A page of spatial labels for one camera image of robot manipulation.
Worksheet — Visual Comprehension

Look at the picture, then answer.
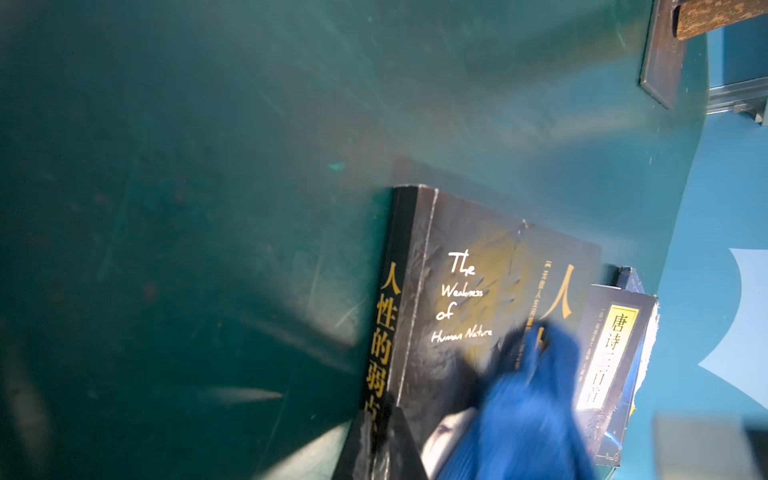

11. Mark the black portrait cover book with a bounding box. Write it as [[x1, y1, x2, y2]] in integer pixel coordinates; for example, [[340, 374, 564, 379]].
[[334, 185, 601, 479]]

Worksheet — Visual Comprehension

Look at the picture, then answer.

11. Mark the blue microfibre cloth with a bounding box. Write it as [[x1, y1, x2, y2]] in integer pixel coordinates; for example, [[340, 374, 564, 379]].
[[438, 322, 596, 479]]

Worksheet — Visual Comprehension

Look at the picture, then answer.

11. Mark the purple book yellow label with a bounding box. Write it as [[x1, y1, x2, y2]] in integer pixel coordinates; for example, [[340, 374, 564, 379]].
[[573, 284, 658, 461]]

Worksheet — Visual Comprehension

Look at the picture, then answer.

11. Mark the pink blossom artificial tree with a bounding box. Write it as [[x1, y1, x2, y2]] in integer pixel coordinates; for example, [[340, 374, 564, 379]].
[[639, 0, 767, 109]]

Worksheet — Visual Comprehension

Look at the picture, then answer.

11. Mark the aluminium frame rail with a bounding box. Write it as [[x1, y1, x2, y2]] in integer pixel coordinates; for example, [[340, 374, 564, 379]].
[[706, 77, 768, 126]]

